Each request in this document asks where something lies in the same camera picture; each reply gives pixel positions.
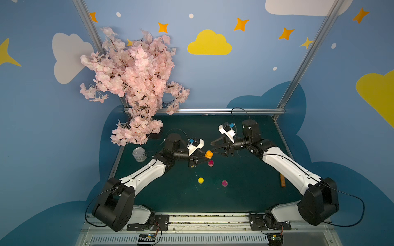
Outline orange paint jar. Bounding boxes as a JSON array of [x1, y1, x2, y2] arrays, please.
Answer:
[[205, 150, 213, 159]]

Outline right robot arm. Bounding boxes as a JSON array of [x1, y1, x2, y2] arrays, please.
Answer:
[[211, 120, 339, 230]]

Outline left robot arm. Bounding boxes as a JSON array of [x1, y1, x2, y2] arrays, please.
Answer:
[[91, 133, 206, 232]]

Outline silver metal can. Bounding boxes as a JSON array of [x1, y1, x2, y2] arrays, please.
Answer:
[[132, 147, 147, 163]]

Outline left electronics board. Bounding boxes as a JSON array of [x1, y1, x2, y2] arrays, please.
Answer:
[[136, 234, 158, 246]]

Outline electronics board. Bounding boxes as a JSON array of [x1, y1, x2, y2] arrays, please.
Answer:
[[136, 234, 158, 246], [267, 234, 284, 246]]

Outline right electronics board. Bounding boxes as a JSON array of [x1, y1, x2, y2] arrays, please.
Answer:
[[267, 234, 284, 246]]

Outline pink cherry blossom tree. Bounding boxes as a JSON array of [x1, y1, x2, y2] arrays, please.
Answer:
[[80, 27, 190, 146]]

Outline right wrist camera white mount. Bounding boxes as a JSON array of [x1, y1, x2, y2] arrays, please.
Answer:
[[218, 122, 236, 143]]

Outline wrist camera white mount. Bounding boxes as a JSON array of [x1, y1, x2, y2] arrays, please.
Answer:
[[187, 138, 204, 156], [218, 122, 236, 143]]

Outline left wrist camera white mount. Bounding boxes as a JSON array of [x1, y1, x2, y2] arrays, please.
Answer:
[[187, 138, 204, 156]]

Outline horizontal aluminium frame bar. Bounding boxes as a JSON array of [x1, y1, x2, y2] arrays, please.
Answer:
[[174, 108, 285, 115]]

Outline blue garden fork wooden handle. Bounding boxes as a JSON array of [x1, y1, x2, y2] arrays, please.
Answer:
[[280, 174, 286, 188]]

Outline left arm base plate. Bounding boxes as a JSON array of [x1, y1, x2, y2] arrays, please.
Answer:
[[126, 214, 169, 232]]

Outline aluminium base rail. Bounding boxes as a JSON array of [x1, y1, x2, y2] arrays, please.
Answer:
[[76, 212, 342, 246]]

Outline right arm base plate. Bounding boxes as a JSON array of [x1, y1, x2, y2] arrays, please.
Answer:
[[247, 212, 291, 231]]

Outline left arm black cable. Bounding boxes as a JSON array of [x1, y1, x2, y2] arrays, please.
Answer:
[[84, 127, 188, 228]]

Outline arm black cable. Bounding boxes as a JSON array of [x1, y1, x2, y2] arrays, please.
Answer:
[[230, 107, 366, 228], [84, 127, 188, 228]]

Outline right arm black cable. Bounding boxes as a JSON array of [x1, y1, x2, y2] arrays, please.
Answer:
[[230, 107, 366, 228]]

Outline right aluminium frame post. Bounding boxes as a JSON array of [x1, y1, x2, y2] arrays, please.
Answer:
[[277, 0, 345, 114]]

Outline aluminium frame post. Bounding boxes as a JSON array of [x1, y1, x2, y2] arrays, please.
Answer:
[[277, 0, 345, 114], [72, 0, 130, 108]]

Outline left aluminium frame post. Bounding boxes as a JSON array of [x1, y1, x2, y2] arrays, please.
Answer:
[[72, 0, 130, 108]]

